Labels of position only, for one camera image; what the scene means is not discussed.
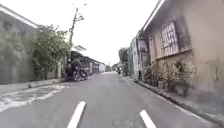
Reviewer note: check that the row of houses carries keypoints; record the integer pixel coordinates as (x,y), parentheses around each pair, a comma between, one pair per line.
(91,63)

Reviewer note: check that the robot's own part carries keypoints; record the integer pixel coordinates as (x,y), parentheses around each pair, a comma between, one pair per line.
(147,119)
(76,115)

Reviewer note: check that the grey building with white eave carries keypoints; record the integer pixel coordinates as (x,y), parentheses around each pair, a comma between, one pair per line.
(13,21)

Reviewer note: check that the tree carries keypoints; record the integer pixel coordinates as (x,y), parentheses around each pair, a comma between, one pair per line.
(122,55)

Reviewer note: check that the green metal gate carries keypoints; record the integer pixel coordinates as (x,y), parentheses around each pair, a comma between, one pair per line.
(133,60)

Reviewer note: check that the green bushes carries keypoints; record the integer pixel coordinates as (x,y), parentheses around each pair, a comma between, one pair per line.
(43,50)

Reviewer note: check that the concrete pavement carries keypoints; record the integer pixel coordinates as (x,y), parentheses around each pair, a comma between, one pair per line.
(26,86)

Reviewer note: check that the beige building with barred window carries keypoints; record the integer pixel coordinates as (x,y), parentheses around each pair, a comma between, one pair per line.
(200,43)

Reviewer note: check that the utility pole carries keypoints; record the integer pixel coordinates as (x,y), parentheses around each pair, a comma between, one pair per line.
(71,36)

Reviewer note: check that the plants along wall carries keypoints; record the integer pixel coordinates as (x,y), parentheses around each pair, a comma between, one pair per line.
(170,75)

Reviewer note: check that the concrete kerb strip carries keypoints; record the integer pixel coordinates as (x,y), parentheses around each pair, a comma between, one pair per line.
(180,101)

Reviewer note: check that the parked motorcycles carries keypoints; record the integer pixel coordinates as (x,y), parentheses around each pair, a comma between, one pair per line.
(79,73)

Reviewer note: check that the grey asphalt road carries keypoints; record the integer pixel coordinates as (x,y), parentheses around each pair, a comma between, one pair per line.
(110,100)

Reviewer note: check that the vehicle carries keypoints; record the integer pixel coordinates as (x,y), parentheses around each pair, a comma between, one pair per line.
(118,70)

